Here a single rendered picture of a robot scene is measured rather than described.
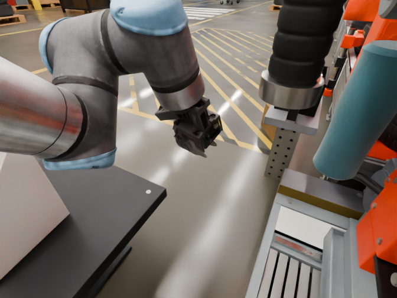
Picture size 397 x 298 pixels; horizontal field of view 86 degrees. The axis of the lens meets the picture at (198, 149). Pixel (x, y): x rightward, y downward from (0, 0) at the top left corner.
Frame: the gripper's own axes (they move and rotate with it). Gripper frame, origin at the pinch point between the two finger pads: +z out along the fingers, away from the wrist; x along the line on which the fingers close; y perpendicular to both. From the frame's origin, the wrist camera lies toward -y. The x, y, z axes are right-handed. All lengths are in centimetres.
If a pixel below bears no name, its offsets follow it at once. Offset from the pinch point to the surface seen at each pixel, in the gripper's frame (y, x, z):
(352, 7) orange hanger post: -17, 219, 70
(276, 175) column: 10, 32, 59
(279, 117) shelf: 8.5, 29.6, 12.9
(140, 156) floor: -58, -3, 50
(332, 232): 38, 12, 36
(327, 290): 42, -6, 30
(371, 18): -1, 221, 78
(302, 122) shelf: 15.6, 31.6, 13.6
